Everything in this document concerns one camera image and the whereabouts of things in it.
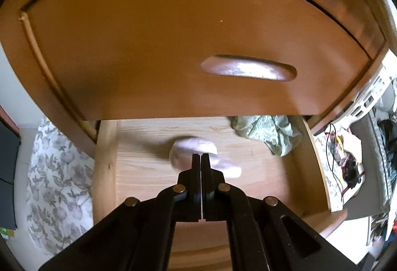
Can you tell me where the colourful packet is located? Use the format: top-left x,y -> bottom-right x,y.
333,134 -> 351,166

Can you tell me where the dark cabinet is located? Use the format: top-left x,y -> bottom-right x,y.
0,110 -> 22,231

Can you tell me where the black charger cable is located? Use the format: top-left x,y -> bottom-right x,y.
327,123 -> 346,206

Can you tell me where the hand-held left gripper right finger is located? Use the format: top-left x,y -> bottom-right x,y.
201,153 -> 351,271

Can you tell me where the wooden drawer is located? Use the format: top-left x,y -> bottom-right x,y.
19,0 -> 385,121
92,116 -> 348,271

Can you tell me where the green yellow packet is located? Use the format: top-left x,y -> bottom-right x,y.
0,226 -> 17,239

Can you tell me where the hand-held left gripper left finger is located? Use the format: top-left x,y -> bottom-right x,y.
39,153 -> 202,271

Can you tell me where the white lattice rack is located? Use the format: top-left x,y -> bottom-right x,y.
350,66 -> 393,116

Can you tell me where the black cloth bundle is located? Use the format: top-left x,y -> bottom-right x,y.
344,159 -> 362,188

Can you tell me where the wooden nightstand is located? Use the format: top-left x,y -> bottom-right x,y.
0,0 -> 397,150

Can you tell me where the closed wooden drawer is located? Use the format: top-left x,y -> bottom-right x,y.
19,0 -> 385,121

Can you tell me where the light green garment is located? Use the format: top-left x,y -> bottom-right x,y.
230,115 -> 303,157

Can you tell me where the white and pink underwear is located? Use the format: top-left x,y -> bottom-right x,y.
169,137 -> 242,179

